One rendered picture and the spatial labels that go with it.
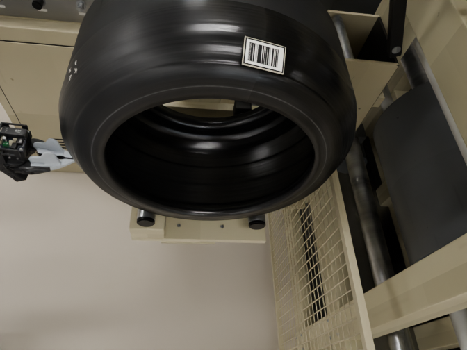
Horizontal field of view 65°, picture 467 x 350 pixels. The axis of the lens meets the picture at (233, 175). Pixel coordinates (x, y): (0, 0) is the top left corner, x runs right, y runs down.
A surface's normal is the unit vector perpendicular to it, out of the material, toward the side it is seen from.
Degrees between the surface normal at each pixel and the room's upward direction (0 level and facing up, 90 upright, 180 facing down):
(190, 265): 0
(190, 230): 0
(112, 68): 54
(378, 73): 90
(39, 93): 90
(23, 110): 90
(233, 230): 0
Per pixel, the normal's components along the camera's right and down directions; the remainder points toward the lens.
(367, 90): 0.03, 0.85
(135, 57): -0.23, 0.21
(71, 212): 0.14, -0.53
